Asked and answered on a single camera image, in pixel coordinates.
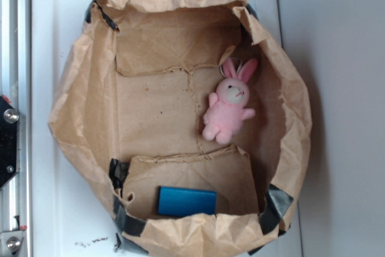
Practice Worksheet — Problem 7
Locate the brown paper bag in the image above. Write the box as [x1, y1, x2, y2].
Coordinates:
[49, 0, 312, 256]

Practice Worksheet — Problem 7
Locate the aluminium frame rail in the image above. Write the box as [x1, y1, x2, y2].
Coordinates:
[1, 0, 32, 256]

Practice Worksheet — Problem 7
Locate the black mounting bracket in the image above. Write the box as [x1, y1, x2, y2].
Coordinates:
[0, 95, 19, 189]

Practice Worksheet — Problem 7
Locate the blue rectangular block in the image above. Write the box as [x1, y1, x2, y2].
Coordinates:
[158, 187, 217, 217]

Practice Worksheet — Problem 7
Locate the pink plush bunny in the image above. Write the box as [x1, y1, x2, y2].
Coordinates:
[202, 58, 258, 144]

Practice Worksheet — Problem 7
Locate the white plastic tray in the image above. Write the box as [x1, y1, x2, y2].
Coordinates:
[29, 0, 303, 257]

